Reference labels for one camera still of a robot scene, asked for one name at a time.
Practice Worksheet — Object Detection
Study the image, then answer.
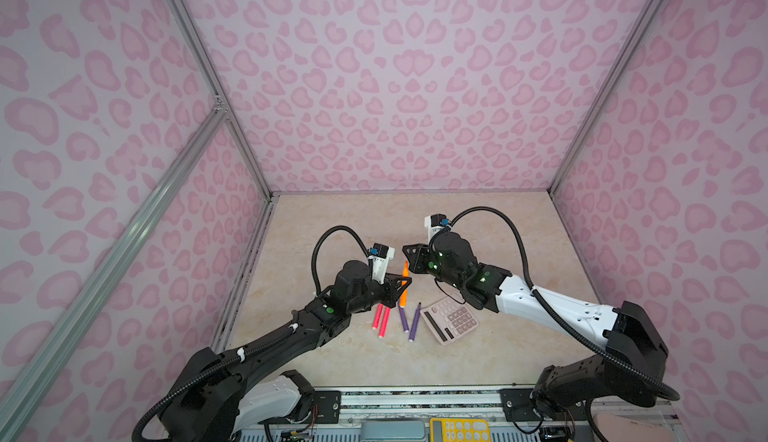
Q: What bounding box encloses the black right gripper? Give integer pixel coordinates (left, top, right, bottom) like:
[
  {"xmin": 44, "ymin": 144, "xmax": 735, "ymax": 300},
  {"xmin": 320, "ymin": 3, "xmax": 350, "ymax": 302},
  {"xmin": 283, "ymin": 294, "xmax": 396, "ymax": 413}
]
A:
[{"xmin": 399, "ymin": 243, "xmax": 465, "ymax": 289}]

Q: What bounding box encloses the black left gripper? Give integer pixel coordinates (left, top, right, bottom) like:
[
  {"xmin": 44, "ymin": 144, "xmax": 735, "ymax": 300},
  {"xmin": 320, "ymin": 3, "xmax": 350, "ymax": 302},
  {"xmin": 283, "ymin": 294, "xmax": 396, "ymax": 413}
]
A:
[{"xmin": 348, "ymin": 271, "xmax": 412, "ymax": 317}]

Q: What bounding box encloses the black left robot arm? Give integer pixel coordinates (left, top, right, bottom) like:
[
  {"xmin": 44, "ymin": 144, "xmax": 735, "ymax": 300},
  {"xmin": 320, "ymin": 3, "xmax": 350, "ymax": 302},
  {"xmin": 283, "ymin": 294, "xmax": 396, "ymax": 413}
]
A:
[{"xmin": 131, "ymin": 260, "xmax": 412, "ymax": 441}]

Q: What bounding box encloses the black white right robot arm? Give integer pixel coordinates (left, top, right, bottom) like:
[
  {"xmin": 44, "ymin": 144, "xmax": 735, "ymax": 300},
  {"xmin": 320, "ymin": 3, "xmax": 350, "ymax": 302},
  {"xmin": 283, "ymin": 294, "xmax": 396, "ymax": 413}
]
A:
[{"xmin": 403, "ymin": 232, "xmax": 680, "ymax": 412}]

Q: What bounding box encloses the pink highlighter pen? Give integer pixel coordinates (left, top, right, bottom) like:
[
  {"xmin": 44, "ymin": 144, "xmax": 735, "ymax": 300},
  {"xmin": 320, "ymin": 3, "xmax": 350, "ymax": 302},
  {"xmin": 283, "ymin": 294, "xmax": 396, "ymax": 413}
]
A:
[
  {"xmin": 378, "ymin": 307, "xmax": 391, "ymax": 338},
  {"xmin": 372, "ymin": 304, "xmax": 384, "ymax": 331}
]

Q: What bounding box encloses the purple highlighter pen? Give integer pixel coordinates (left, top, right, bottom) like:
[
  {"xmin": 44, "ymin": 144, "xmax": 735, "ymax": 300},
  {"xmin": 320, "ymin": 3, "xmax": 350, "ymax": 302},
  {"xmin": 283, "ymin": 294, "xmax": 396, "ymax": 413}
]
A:
[
  {"xmin": 398, "ymin": 306, "xmax": 410, "ymax": 334},
  {"xmin": 408, "ymin": 302, "xmax": 422, "ymax": 343}
]

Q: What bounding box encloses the white pink calculator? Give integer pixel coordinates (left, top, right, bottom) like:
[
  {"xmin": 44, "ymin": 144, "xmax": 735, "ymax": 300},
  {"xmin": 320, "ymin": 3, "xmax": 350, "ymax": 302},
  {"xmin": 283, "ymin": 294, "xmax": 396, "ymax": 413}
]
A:
[{"xmin": 421, "ymin": 296, "xmax": 479, "ymax": 346}]

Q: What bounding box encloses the grey metal pencil case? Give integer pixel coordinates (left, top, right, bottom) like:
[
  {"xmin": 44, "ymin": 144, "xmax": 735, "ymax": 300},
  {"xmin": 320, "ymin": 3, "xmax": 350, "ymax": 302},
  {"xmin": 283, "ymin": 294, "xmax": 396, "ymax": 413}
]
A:
[{"xmin": 359, "ymin": 420, "xmax": 427, "ymax": 442}]

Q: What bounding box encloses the yellow calculator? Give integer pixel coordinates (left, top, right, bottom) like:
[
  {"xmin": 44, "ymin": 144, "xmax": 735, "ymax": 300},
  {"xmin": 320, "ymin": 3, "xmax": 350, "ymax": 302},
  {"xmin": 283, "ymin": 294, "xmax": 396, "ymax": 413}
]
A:
[{"xmin": 429, "ymin": 418, "xmax": 492, "ymax": 442}]

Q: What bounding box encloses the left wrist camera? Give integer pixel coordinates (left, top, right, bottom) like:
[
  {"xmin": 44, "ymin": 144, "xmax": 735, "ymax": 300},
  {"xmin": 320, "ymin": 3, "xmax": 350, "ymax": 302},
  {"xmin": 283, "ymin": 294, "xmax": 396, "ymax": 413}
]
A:
[{"xmin": 368, "ymin": 243, "xmax": 395, "ymax": 285}]

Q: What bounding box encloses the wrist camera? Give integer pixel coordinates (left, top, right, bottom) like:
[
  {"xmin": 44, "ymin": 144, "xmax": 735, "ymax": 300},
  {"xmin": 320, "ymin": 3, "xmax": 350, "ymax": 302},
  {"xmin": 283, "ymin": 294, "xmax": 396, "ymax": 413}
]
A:
[
  {"xmin": 368, "ymin": 243, "xmax": 395, "ymax": 285},
  {"xmin": 424, "ymin": 213, "xmax": 450, "ymax": 242}
]

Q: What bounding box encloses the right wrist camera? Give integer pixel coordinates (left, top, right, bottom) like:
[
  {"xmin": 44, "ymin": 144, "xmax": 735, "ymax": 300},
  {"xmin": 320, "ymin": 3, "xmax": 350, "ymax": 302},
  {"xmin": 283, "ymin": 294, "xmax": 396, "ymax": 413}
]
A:
[{"xmin": 424, "ymin": 213, "xmax": 450, "ymax": 242}]

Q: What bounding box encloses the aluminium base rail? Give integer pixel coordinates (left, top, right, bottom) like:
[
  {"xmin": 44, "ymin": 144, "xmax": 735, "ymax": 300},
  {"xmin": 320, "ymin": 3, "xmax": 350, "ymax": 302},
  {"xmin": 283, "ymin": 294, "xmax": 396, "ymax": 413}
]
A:
[{"xmin": 160, "ymin": 384, "xmax": 685, "ymax": 442}]

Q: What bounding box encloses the black left camera cable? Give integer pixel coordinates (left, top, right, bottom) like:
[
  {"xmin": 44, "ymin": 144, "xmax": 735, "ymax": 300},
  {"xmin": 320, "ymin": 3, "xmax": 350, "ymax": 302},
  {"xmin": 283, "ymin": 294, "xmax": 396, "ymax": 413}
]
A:
[{"xmin": 131, "ymin": 225, "xmax": 373, "ymax": 442}]

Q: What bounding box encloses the black camera cable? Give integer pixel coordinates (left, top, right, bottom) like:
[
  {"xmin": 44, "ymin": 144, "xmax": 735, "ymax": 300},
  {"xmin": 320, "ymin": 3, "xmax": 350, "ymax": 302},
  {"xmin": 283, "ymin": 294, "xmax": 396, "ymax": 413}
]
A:
[
  {"xmin": 131, "ymin": 225, "xmax": 373, "ymax": 442},
  {"xmin": 446, "ymin": 206, "xmax": 682, "ymax": 402}
]

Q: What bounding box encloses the black right camera cable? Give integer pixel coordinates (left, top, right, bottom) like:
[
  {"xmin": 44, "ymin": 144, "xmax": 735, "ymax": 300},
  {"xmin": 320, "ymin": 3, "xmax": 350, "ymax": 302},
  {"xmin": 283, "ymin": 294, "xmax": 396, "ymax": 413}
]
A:
[{"xmin": 446, "ymin": 206, "xmax": 682, "ymax": 402}]

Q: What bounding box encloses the diagonal aluminium frame bar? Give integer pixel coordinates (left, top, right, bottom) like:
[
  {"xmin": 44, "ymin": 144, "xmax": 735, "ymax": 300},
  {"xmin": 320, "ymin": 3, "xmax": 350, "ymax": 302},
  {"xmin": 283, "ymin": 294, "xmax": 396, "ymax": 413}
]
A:
[{"xmin": 1, "ymin": 109, "xmax": 227, "ymax": 441}]

